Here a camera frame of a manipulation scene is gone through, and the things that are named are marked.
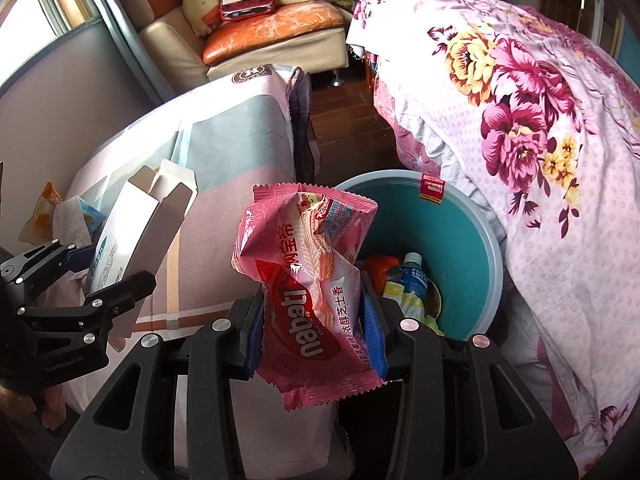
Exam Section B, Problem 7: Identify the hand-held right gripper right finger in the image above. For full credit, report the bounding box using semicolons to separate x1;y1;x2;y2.
360;272;578;480

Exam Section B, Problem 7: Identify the white plastic bag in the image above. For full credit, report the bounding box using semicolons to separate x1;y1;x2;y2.
52;195;109;282

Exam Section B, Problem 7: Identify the orange green jelly cup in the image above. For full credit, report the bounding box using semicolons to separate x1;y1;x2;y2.
362;255;401;292

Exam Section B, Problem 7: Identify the orange snack packet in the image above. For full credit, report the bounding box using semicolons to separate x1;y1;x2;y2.
19;181;69;245

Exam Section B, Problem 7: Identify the wooden door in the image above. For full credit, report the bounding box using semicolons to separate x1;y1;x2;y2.
542;0;622;57

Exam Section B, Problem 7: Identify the person's left hand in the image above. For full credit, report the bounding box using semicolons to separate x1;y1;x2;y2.
0;384;67;432

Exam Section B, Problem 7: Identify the teal cabinet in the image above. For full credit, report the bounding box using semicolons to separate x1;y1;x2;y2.
614;15;637;76

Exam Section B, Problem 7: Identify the grey curtain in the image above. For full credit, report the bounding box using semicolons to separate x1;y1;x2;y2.
87;0;168;103

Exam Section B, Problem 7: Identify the brown-lined paper cup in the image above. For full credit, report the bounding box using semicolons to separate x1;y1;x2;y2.
422;282;445;324

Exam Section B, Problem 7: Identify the teal plastic bucket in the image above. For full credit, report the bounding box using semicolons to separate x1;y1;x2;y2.
332;170;504;344

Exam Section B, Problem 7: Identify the pink floral quilt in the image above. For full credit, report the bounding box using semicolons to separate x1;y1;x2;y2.
346;0;640;479

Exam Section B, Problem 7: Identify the window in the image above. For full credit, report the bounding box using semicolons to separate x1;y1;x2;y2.
0;0;103;97

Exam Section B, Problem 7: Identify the cream cartoon pillow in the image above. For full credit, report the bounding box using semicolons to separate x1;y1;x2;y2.
181;0;226;39

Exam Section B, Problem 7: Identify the pink wafer packet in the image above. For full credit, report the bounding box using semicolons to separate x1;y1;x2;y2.
231;182;387;412

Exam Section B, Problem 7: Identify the white cardboard box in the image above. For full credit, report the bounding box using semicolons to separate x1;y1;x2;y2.
85;164;199;339

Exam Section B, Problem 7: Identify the cream leather sofa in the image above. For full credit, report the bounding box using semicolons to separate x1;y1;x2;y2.
125;0;350;94

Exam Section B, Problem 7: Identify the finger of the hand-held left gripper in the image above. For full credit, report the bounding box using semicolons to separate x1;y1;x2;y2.
15;270;157;333
0;240;97;283

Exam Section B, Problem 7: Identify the clear plastic bottle blue label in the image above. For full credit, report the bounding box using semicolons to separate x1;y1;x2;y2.
385;252;442;312

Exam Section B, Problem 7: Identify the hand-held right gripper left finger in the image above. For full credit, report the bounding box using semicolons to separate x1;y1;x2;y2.
65;287;266;480

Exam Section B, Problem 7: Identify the yellow green packet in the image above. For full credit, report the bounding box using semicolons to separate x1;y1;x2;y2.
384;280;446;337

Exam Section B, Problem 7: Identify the orange seat cushion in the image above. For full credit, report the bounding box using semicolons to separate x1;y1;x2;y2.
202;0;346;67

